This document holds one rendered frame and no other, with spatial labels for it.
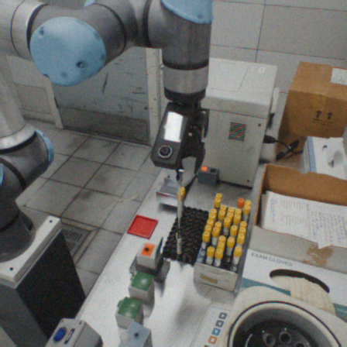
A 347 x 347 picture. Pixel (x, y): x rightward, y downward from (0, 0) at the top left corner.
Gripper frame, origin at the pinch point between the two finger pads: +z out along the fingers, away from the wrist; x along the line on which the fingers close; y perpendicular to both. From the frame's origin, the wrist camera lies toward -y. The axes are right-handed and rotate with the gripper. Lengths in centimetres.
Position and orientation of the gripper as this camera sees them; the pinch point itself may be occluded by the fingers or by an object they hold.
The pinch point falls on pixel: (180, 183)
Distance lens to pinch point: 64.7
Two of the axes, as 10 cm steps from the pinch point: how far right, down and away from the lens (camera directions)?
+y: 3.1, -6.2, 7.2
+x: -9.5, -2.0, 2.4
